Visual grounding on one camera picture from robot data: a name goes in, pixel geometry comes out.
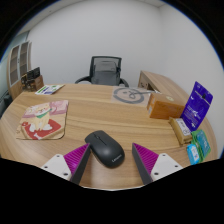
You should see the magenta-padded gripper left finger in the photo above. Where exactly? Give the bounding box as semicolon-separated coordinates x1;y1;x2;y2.
40;143;92;185

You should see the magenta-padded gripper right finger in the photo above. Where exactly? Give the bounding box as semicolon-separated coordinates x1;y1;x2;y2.
131;142;184;185

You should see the black computer mouse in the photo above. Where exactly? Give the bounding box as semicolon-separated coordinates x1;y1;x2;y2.
84;129;126;169

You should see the dog print mouse pad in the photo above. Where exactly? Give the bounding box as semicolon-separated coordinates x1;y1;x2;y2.
15;99;70;141

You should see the tan snack packet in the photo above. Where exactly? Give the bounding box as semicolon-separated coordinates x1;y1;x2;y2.
168;116;194;145

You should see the blue packet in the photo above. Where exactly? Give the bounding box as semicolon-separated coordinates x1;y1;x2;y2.
186;143;202;166

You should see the orange-brown cardboard box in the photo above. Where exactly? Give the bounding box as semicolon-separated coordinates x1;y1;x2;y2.
146;92;186;120

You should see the green packet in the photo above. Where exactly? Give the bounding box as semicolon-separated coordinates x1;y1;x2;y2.
190;129;212;159

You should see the purple pouch package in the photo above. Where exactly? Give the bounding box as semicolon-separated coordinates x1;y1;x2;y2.
180;80;214;132

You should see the white green purple leaflet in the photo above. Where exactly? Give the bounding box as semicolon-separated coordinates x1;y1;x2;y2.
34;84;66;96

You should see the wooden side desk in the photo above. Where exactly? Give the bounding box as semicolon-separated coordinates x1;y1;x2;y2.
138;70;189;101

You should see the dark brown cardboard box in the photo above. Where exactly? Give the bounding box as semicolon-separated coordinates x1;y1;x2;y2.
25;75;45;92

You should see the grey backpack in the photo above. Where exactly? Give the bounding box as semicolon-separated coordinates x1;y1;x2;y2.
90;60;121;86

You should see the small brown cardboard box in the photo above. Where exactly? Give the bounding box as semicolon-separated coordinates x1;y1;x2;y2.
20;73;29;91

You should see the black cardboard box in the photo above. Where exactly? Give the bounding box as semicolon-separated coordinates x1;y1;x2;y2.
26;66;42;81

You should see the black mesh office chair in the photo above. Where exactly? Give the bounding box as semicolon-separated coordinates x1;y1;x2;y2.
74;55;130;88

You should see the wooden shelf unit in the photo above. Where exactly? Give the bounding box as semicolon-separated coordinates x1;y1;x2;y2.
6;40;33;100

